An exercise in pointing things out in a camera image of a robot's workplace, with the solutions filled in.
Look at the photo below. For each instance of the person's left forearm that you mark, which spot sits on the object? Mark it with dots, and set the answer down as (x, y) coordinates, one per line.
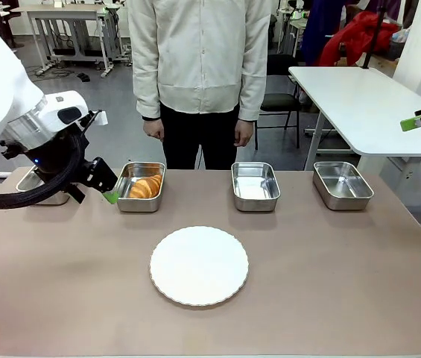
(253, 89)

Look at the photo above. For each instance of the black floor object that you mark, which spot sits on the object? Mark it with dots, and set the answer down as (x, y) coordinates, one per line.
(82, 77)

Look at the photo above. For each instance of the background robot workstation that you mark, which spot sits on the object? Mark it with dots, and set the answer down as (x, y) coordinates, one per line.
(297, 22)

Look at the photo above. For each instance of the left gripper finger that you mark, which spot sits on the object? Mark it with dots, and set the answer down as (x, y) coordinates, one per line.
(76, 194)
(111, 197)

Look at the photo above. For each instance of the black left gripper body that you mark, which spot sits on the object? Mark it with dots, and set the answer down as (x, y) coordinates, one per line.
(98, 173)

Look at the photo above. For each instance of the red jacket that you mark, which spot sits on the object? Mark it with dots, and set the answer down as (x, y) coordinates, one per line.
(359, 37)

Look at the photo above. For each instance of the person in cream shirt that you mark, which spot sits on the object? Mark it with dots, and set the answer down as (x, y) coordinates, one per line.
(199, 56)

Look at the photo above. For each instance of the person's right forearm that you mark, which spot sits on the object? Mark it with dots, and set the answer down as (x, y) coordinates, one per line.
(146, 89)

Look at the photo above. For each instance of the grey background workbench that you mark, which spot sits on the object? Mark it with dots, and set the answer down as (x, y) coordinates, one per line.
(65, 13)

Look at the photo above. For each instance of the black folding chair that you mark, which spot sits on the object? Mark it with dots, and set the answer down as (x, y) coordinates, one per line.
(279, 100)

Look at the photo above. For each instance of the blue garment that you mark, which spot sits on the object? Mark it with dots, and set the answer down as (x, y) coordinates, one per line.
(318, 33)

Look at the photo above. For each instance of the wide shallow steel tray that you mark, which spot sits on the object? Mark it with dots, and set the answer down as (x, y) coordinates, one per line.
(340, 184)

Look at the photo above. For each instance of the purple garment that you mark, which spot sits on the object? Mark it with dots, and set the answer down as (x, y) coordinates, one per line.
(392, 7)

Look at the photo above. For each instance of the black wrist band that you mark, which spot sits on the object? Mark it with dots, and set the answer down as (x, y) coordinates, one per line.
(149, 118)

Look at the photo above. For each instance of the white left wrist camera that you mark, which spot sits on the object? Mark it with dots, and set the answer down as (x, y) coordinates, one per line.
(101, 118)

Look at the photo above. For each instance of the golden croissant bread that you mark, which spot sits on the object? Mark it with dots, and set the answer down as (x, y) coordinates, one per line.
(143, 188)

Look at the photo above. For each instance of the small steel container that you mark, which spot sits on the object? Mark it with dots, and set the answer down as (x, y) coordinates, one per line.
(25, 183)

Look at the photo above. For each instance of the person's right hand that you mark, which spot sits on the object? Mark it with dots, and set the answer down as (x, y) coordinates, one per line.
(153, 128)

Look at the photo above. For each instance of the black stand pole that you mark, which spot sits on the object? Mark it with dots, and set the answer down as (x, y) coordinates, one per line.
(373, 37)

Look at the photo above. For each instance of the white side table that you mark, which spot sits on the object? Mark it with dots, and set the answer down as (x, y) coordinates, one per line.
(363, 104)

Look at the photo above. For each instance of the white scalloped plate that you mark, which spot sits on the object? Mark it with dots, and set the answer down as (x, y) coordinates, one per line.
(199, 264)

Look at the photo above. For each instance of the person's left hand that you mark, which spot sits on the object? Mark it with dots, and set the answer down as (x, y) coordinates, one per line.
(243, 133)

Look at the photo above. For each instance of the deep steel container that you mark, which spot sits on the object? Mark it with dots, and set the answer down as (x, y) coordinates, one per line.
(139, 204)

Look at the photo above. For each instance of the medium steel container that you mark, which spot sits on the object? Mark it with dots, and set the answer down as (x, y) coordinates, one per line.
(255, 186)

